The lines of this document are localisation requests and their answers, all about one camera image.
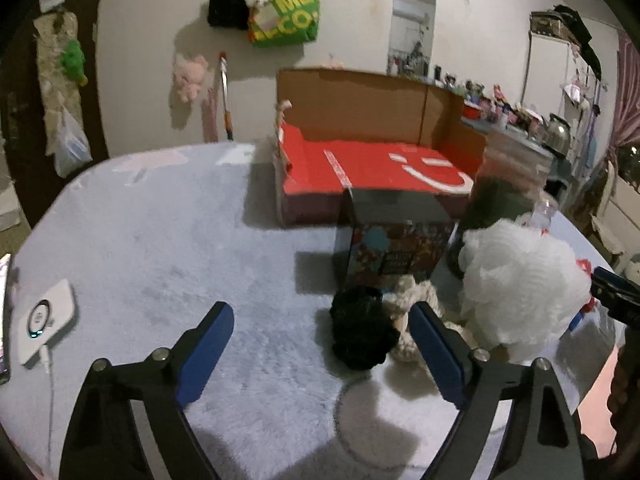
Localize pink curtain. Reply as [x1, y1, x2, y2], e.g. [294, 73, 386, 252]
[608, 30, 640, 159]

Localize large jar dark contents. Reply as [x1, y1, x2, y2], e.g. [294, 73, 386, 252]
[447, 131, 552, 278]

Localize white charger cable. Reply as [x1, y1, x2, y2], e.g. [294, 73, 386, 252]
[40, 343, 56, 476]

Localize red cardboard box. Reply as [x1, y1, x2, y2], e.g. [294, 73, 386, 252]
[274, 68, 486, 226]

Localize red crochet mesh pouf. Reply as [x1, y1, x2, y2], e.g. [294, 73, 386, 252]
[567, 259, 596, 332]

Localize black fuzzy scrunchie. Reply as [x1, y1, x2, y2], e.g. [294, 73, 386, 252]
[330, 285, 400, 372]

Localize black colourful printed box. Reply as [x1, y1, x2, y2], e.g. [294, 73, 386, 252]
[332, 188, 454, 290]

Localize black hanging bag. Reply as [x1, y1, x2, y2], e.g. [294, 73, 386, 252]
[206, 0, 257, 32]

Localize dark green tablecloth table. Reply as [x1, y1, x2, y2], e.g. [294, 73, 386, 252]
[461, 117, 573, 198]

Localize dark wooden door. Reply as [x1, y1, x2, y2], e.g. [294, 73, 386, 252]
[1, 0, 110, 226]

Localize red bowl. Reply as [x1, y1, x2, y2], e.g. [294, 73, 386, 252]
[462, 101, 486, 120]

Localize cream knitted scrunchie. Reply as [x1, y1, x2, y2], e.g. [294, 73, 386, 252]
[380, 275, 478, 366]

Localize white refrigerator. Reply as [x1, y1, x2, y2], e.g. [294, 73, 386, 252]
[522, 32, 573, 118]

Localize green tote bag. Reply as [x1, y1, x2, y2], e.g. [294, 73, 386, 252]
[248, 0, 320, 48]

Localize wall mirror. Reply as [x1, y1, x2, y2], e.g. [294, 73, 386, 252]
[386, 0, 436, 79]

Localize white wireless charger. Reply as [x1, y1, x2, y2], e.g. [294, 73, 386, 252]
[16, 280, 77, 366]

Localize white mesh bath pouf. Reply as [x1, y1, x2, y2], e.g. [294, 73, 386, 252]
[459, 219, 577, 363]

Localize pink plush on wall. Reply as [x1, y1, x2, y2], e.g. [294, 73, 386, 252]
[174, 54, 208, 104]

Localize plastic bag on door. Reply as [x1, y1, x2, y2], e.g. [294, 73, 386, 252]
[53, 108, 93, 179]

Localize green plush on door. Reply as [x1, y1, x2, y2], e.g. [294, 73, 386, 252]
[61, 39, 88, 87]

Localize metal kettle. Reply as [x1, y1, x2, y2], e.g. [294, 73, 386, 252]
[541, 114, 570, 158]

